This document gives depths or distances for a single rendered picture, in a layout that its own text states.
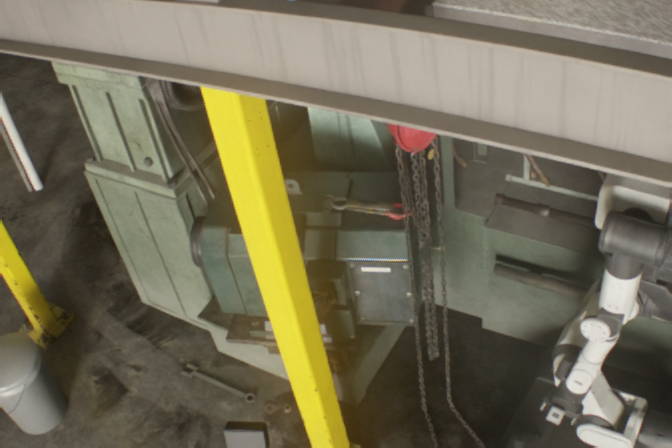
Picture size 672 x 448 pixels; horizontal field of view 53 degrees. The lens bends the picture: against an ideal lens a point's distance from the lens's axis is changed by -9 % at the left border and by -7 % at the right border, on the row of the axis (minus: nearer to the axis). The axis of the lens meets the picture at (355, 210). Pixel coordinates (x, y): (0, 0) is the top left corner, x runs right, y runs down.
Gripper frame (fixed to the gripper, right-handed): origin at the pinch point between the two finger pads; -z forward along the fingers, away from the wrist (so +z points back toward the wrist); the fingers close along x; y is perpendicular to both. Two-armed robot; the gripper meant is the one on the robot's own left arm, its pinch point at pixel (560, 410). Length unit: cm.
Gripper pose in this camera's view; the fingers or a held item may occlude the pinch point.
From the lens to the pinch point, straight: 224.5
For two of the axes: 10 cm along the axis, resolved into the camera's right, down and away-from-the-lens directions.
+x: -8.6, -4.1, 3.2
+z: 0.5, -6.8, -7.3
